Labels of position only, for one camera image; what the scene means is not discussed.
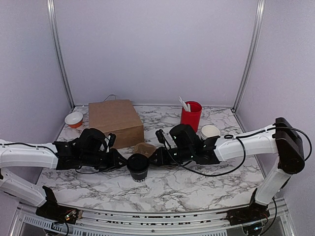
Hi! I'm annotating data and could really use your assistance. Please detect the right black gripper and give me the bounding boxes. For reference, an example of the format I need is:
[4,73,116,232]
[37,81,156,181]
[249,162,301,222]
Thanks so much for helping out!
[147,147,193,168]

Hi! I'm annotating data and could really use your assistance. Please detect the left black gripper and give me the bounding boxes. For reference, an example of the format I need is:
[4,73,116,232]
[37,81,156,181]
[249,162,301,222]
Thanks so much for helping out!
[81,149,129,173]

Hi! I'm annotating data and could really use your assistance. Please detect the brown pulp cup carrier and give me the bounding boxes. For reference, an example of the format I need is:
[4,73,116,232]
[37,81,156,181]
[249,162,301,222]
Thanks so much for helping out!
[133,143,157,158]

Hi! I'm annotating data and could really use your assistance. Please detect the black plastic cup lid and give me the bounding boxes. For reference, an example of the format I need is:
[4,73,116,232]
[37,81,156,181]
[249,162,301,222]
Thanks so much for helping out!
[127,153,150,173]

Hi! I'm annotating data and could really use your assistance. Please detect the black paper coffee cup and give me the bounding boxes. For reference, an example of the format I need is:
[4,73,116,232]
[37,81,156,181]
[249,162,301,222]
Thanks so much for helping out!
[129,170,148,182]

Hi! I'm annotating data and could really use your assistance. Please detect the brown paper bag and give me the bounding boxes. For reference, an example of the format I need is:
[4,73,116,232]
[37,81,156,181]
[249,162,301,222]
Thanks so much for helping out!
[88,99,144,149]

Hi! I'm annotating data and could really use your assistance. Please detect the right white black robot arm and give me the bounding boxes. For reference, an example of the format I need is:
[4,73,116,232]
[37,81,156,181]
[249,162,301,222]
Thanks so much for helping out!
[149,118,307,220]

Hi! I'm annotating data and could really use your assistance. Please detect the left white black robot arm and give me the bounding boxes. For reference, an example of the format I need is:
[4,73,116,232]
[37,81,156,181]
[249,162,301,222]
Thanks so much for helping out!
[0,138,126,219]

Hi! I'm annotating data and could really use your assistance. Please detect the red cylindrical container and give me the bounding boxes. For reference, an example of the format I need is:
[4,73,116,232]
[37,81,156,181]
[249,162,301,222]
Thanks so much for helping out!
[180,101,202,132]

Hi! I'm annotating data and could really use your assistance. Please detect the stack of paper cups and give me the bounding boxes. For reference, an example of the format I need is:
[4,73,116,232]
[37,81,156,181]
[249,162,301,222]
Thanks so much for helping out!
[200,125,221,140]

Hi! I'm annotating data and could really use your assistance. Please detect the white wrapped straws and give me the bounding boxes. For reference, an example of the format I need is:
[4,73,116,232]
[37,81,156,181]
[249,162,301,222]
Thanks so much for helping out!
[179,96,191,112]

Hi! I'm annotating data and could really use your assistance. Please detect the orange white bowl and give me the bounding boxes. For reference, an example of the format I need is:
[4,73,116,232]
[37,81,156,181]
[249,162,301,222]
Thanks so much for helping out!
[64,112,83,128]

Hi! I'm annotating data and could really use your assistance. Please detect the front aluminium rail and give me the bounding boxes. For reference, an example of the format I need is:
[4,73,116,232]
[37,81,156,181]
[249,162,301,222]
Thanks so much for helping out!
[8,199,297,236]

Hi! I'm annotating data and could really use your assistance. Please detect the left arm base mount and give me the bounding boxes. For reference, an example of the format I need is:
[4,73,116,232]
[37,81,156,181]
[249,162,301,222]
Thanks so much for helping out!
[35,205,83,224]

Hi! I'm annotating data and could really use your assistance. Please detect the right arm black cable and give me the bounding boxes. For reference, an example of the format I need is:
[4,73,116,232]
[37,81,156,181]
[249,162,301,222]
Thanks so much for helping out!
[167,126,313,177]

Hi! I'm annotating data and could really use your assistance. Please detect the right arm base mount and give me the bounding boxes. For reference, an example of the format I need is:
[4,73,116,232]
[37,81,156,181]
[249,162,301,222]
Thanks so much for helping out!
[226,207,270,226]

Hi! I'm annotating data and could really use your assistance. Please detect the left aluminium frame post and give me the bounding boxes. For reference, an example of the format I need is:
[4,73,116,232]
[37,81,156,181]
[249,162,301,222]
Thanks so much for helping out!
[47,0,75,110]

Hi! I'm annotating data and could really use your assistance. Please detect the aluminium frame post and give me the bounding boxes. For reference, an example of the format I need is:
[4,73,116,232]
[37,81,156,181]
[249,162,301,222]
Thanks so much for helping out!
[232,0,265,113]
[47,0,75,110]

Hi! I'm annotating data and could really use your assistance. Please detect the right aluminium frame post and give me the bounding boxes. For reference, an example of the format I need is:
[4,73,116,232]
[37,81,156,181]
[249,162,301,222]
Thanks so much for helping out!
[232,0,265,113]

